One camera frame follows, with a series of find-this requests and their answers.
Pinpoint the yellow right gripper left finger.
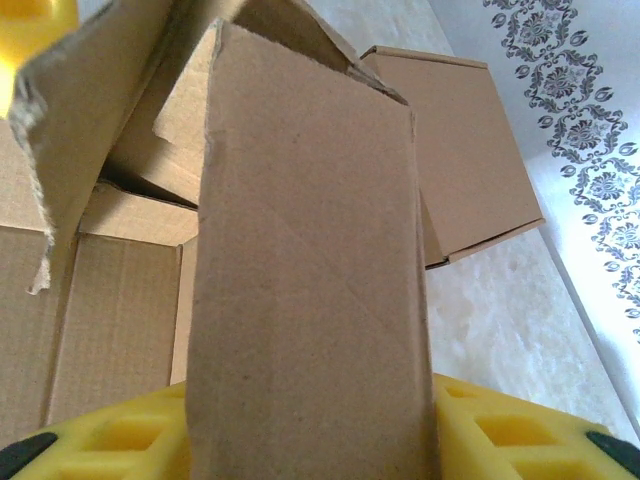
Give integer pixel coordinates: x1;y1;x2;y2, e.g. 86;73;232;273
0;384;191;480

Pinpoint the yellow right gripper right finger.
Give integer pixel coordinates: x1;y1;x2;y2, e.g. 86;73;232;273
432;372;640;480

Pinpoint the brown cardboard box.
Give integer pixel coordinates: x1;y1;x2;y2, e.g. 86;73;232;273
359;44;547;272
0;0;444;480

